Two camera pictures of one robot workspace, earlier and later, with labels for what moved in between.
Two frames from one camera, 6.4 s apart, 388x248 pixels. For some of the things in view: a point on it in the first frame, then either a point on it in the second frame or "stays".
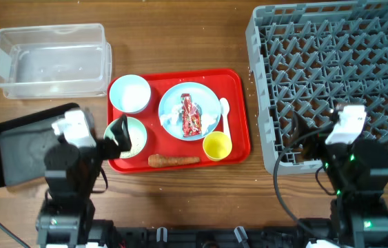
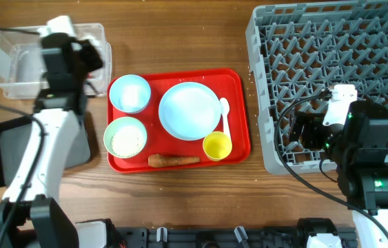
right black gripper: x=315 y=136 → x=312 y=122
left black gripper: x=113 y=151 → x=94 y=52
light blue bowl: x=129 y=93 stays
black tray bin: x=16 y=147 stays
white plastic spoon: x=225 y=107 stays
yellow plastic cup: x=217 y=146 stays
